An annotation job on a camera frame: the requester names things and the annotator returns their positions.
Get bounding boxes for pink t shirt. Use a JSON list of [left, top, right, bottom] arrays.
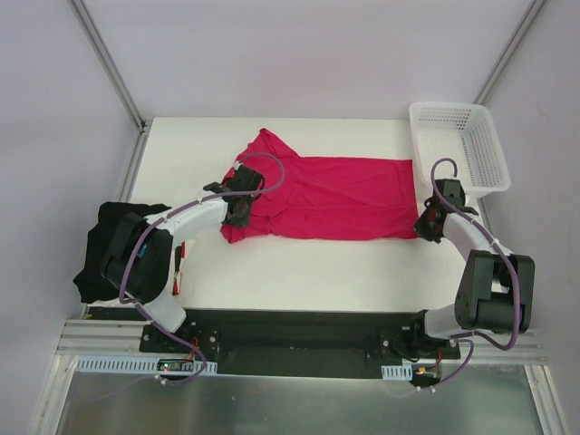
[[220, 129, 418, 244]]

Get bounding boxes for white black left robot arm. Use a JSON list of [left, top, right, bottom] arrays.
[[101, 164, 266, 353]]

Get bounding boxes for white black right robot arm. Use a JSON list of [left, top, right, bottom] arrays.
[[408, 179, 536, 358]]

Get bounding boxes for white red folded shirt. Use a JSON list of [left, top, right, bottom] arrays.
[[172, 242, 187, 295]]

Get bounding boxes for white perforated plastic basket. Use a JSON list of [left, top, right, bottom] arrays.
[[409, 101, 511, 198]]

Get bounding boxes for black folded t shirt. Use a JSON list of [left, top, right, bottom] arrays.
[[73, 201, 169, 304]]

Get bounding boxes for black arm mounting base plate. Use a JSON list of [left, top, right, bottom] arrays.
[[88, 305, 463, 376]]

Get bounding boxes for white slotted cable duct right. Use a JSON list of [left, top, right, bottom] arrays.
[[381, 363, 413, 382]]

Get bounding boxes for white slotted cable duct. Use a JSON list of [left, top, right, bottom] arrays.
[[76, 356, 218, 376], [381, 363, 413, 382]]

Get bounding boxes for aluminium frame rail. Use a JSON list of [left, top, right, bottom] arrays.
[[57, 319, 147, 354]]

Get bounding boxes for white slotted cable duct left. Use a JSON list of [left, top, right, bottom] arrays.
[[76, 356, 218, 376]]

